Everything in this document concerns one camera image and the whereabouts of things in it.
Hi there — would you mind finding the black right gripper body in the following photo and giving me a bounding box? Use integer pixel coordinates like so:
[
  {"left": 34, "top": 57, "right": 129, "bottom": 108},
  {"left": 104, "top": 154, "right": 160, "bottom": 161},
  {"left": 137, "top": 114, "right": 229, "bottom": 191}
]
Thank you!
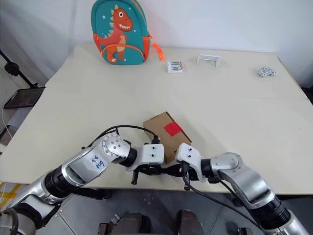
[{"left": 172, "top": 163, "right": 196, "bottom": 182}]

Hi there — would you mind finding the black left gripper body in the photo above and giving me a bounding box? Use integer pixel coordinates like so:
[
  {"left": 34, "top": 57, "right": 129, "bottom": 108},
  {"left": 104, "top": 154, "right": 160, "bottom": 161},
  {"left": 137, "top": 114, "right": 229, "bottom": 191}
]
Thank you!
[{"left": 131, "top": 164, "right": 162, "bottom": 185}]

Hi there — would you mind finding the brown cardboard box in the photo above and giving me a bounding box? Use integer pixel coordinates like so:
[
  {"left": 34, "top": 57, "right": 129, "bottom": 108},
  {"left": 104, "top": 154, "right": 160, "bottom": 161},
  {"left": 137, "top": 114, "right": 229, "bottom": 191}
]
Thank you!
[{"left": 142, "top": 111, "right": 192, "bottom": 165}]

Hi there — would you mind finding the red tape patch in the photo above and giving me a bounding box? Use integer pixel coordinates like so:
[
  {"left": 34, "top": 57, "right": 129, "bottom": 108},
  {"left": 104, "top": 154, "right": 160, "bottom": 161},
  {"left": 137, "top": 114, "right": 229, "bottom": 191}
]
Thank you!
[{"left": 164, "top": 121, "right": 183, "bottom": 136}]

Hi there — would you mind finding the small white green-printed box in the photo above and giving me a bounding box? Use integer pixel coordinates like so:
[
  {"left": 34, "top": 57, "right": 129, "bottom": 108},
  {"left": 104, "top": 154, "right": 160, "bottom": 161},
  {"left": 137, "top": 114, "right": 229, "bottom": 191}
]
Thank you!
[{"left": 167, "top": 60, "right": 184, "bottom": 74}]

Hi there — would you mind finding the yellow taped cardboard box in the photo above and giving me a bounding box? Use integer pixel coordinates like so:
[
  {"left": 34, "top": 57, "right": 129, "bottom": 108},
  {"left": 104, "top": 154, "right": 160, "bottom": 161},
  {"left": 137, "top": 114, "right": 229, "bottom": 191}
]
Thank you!
[{"left": 0, "top": 182, "right": 23, "bottom": 214}]

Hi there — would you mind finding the dark brown rounded shape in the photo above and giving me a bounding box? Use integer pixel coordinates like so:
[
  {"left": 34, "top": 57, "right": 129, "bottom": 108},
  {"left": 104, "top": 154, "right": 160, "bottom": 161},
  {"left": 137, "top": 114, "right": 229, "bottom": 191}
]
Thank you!
[
  {"left": 177, "top": 210, "right": 203, "bottom": 235},
  {"left": 121, "top": 212, "right": 151, "bottom": 235}
]

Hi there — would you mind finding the cluster of small metal parts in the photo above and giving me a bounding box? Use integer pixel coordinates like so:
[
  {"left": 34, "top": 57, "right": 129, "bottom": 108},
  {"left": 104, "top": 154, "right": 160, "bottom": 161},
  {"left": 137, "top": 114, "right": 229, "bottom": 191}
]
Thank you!
[{"left": 258, "top": 66, "right": 278, "bottom": 78}]

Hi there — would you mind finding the teal dinosaur backpack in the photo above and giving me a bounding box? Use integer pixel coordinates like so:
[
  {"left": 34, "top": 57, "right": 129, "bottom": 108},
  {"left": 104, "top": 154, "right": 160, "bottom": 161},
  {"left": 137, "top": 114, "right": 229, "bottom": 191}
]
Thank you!
[{"left": 91, "top": 0, "right": 166, "bottom": 66}]

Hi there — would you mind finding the black tripod stand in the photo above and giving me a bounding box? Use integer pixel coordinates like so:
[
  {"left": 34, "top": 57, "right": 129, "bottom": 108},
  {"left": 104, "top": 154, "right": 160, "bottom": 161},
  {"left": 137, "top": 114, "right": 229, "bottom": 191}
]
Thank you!
[{"left": 0, "top": 50, "right": 40, "bottom": 89}]

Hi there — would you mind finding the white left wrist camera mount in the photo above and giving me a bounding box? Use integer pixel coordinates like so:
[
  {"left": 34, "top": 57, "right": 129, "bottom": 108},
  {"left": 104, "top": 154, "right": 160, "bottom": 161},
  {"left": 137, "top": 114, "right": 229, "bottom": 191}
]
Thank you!
[{"left": 126, "top": 143, "right": 164, "bottom": 172}]

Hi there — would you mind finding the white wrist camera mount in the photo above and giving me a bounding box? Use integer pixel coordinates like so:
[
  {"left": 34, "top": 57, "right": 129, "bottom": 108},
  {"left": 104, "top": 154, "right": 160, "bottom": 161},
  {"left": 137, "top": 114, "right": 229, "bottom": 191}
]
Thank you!
[
  {"left": 176, "top": 143, "right": 208, "bottom": 183},
  {"left": 126, "top": 143, "right": 164, "bottom": 172}
]

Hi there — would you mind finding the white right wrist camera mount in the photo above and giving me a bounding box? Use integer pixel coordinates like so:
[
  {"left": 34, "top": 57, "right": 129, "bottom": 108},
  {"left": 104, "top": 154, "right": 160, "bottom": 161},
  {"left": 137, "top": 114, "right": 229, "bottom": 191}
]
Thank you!
[{"left": 176, "top": 143, "right": 208, "bottom": 183}]

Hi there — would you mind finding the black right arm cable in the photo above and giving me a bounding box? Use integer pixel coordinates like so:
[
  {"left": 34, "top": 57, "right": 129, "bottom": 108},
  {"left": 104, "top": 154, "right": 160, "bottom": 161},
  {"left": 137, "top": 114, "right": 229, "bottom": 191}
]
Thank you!
[{"left": 182, "top": 167, "right": 269, "bottom": 235}]

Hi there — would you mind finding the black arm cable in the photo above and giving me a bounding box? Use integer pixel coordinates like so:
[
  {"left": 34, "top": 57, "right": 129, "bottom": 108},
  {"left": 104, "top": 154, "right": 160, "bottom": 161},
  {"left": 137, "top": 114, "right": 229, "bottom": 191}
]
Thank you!
[
  {"left": 82, "top": 125, "right": 161, "bottom": 150},
  {"left": 182, "top": 167, "right": 269, "bottom": 235}
]

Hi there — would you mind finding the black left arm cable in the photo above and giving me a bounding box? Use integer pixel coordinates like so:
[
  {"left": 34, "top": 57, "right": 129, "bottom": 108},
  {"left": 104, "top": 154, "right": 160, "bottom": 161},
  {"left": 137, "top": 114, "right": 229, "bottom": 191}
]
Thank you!
[{"left": 82, "top": 125, "right": 161, "bottom": 150}]

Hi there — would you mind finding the white plastic bracket stand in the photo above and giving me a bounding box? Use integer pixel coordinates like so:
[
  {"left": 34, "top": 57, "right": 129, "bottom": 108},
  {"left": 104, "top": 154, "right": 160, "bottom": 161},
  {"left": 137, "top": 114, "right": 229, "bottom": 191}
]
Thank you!
[{"left": 197, "top": 54, "right": 221, "bottom": 69}]

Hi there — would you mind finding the thick black body cable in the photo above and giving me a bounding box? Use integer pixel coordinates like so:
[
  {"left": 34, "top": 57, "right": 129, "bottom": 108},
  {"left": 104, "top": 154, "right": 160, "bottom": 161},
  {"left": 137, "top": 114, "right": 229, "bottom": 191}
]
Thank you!
[{"left": 0, "top": 208, "right": 20, "bottom": 235}]

